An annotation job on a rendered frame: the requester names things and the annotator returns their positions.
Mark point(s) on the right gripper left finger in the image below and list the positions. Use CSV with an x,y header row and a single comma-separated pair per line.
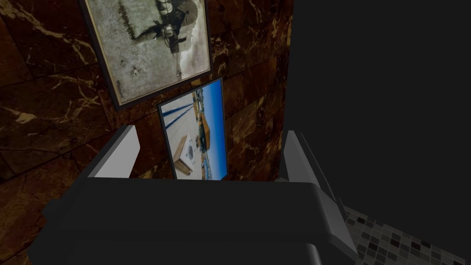
x,y
117,157

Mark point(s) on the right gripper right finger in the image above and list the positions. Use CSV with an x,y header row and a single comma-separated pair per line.
x,y
298,160

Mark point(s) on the blue framed picture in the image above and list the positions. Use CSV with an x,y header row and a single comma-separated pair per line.
x,y
197,132

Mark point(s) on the grey framed picture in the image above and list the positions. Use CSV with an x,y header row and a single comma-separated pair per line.
x,y
147,40

